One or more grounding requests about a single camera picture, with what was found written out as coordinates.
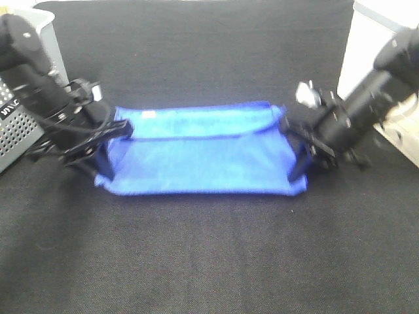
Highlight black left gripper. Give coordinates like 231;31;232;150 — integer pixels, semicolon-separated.
31;78;134;180

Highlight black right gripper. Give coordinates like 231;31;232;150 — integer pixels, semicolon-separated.
280;80;372;183

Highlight blue microfiber towel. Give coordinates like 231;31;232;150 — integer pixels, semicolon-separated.
94;101;308;196

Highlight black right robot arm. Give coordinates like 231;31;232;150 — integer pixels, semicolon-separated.
280;28;418;182

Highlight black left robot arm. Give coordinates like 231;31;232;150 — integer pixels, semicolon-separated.
1;14;133;180

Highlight grey perforated laundry basket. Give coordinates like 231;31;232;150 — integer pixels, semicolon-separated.
1;6;69;171

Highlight white slotted storage box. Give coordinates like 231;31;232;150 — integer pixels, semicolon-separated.
337;0;419;169

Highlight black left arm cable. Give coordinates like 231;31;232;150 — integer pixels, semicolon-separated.
29;83;114;158

